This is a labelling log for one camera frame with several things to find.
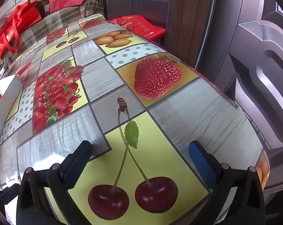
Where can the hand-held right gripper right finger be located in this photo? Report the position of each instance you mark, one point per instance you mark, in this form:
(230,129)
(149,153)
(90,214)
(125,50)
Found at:
(200,161)

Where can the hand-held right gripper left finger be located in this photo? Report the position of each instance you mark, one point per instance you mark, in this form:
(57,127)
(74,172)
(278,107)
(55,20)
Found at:
(77,166)

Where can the white cardboard box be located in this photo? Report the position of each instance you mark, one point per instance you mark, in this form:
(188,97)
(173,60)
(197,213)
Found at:
(8,86)

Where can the fruit print tablecloth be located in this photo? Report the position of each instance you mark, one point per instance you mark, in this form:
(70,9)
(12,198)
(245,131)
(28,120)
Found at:
(179,121)

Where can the dark brown panel door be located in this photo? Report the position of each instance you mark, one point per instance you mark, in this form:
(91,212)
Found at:
(254,51)
(136,0)

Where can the red printed shopping bag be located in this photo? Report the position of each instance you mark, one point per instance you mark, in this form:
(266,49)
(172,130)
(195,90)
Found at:
(141,25)

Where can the plaid covered bench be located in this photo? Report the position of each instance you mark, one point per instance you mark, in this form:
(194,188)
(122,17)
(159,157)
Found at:
(61,16)

